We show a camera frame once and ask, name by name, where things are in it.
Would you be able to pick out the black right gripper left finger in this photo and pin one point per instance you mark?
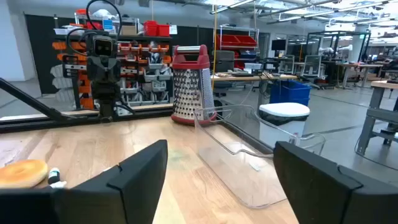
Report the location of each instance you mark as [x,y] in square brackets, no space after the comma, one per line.
[124,199]

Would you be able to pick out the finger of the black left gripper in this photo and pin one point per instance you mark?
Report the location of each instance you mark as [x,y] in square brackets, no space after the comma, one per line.
[112,70]
[95,70]

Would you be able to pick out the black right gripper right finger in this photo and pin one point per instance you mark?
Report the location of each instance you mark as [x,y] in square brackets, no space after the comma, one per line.
[326,199]

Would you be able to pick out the orange glazed donut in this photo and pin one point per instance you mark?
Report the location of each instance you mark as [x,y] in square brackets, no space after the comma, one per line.
[21,174]

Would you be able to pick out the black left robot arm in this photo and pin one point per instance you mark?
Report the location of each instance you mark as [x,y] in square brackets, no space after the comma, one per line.
[105,93]

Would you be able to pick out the grey office chair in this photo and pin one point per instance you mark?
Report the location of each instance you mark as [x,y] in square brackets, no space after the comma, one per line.
[311,65]

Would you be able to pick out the rack of small parts bins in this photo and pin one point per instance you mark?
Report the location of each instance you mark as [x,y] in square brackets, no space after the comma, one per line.
[146,77]

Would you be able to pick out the red plastic bins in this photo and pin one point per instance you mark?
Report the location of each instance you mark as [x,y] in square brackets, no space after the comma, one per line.
[157,29]

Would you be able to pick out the red steel box grater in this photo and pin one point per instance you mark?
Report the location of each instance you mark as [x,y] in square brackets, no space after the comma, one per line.
[189,90]

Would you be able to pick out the clear plastic bin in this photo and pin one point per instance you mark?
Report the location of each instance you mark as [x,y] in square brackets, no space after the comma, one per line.
[242,174]

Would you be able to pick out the white trash can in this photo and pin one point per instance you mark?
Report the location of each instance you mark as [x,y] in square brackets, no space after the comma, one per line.
[284,121]

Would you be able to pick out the grey metal workbench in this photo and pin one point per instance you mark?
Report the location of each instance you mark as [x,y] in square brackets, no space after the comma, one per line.
[377,115]

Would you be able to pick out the black equipment case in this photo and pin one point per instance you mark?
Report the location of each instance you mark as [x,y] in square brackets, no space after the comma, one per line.
[224,60]

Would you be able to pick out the blue storage tote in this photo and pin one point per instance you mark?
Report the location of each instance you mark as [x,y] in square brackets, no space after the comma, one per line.
[289,91]

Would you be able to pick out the shelf with red bins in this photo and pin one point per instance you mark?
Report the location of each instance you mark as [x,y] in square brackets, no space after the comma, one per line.
[237,42]

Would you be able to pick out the wooden workbench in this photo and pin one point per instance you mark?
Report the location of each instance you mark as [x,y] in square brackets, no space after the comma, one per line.
[255,77]

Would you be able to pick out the black computer monitor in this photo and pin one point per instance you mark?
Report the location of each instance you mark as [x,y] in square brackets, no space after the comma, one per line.
[278,45]

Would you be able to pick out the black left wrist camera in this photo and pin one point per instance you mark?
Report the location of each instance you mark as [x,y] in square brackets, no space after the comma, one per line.
[103,46]

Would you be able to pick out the black frame work cell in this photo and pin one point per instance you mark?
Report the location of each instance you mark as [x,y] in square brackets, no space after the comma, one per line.
[337,33]

